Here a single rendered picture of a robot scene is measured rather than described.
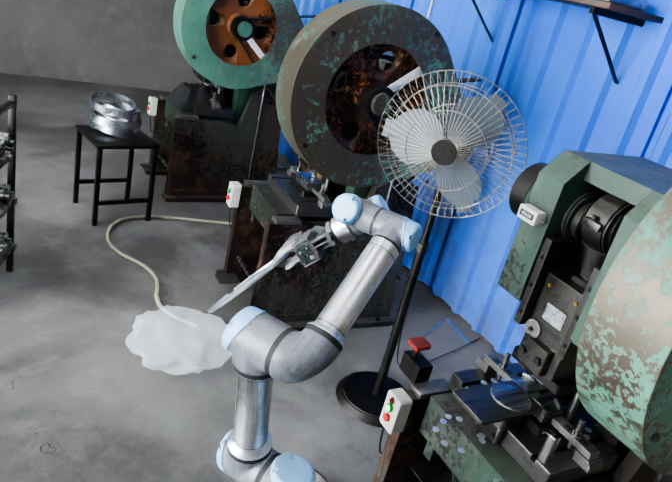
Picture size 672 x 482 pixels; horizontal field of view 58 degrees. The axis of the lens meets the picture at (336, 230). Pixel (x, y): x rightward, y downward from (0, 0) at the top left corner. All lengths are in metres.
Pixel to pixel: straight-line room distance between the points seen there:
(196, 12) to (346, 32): 1.73
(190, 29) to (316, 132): 1.72
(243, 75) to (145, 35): 3.57
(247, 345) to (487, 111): 1.36
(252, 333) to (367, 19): 1.64
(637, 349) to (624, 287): 0.12
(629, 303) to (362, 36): 1.72
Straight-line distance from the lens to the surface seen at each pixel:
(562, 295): 1.83
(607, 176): 1.77
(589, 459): 1.97
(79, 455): 2.57
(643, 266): 1.31
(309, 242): 1.61
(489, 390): 1.95
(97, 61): 7.80
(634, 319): 1.31
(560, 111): 3.43
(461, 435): 1.98
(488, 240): 3.75
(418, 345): 2.07
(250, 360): 1.37
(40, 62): 7.76
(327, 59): 2.61
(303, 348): 1.31
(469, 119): 2.34
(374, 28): 2.68
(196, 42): 4.21
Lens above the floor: 1.82
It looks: 23 degrees down
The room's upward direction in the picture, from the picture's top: 14 degrees clockwise
